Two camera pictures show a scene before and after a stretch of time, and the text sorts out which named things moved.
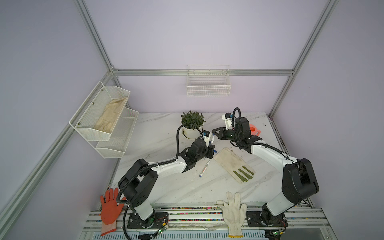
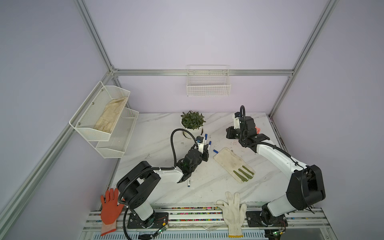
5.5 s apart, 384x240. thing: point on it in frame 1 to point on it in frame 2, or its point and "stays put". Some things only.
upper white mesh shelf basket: [95, 120] stays put
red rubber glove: [110, 209] stays put
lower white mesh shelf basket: [120, 136] stays put
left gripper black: [210, 151] to [205, 154]
